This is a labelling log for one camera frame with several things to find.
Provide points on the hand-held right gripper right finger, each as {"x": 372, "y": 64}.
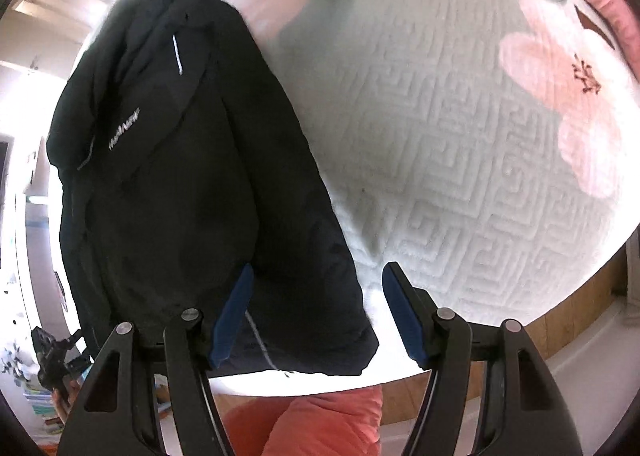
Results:
{"x": 405, "y": 316}

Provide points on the person's left hand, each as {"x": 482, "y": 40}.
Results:
{"x": 67, "y": 398}

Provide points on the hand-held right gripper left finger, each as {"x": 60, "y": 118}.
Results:
{"x": 232, "y": 316}

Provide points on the black hooded jacket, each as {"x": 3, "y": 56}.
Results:
{"x": 200, "y": 186}

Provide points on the stack of books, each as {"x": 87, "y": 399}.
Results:
{"x": 42, "y": 411}

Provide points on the floral quilted bed sheet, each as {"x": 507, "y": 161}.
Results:
{"x": 450, "y": 160}

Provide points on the orange cushion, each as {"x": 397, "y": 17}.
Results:
{"x": 320, "y": 426}

